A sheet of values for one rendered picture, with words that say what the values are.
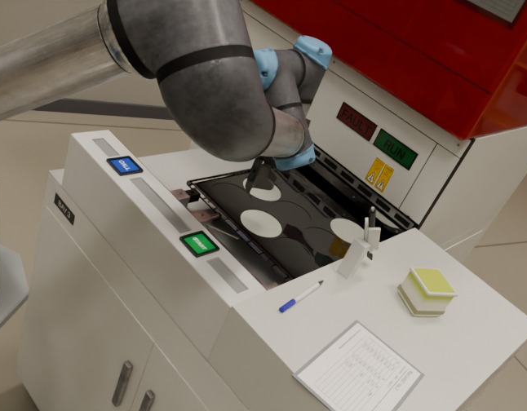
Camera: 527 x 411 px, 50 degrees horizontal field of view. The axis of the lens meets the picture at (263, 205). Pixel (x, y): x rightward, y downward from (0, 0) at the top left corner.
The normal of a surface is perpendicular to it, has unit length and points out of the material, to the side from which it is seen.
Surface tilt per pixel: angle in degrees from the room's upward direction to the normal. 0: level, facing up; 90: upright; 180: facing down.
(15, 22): 90
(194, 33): 59
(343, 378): 0
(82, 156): 90
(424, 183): 90
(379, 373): 0
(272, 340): 0
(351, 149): 90
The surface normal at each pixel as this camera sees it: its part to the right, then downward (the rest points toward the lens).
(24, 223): 0.33, -0.78
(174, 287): -0.68, 0.18
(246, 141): 0.47, 0.76
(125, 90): 0.45, 0.62
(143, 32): -0.14, 0.45
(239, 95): 0.58, 0.32
